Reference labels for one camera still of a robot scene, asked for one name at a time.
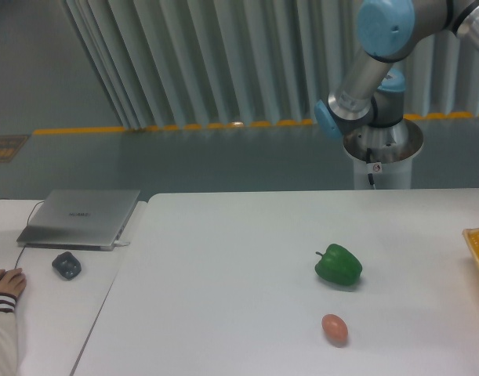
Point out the person's hand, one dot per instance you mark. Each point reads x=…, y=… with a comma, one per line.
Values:
x=12, y=282

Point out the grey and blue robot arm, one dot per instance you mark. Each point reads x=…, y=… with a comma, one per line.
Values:
x=388, y=31

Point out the forearm in cream sleeve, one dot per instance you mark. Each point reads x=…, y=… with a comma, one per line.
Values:
x=8, y=335

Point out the green bell pepper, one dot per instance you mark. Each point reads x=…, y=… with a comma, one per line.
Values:
x=339, y=266

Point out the black power adapter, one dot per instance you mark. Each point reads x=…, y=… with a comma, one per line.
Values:
x=67, y=265

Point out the silver closed laptop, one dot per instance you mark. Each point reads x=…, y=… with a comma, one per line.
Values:
x=80, y=219

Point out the brown floor sign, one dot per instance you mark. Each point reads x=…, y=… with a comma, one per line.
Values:
x=10, y=146

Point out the brown egg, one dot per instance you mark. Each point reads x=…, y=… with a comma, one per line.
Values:
x=335, y=329

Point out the white corrugated wall panel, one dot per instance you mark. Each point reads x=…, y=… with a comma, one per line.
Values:
x=181, y=63

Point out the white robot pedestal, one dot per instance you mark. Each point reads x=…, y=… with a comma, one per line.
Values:
x=383, y=157

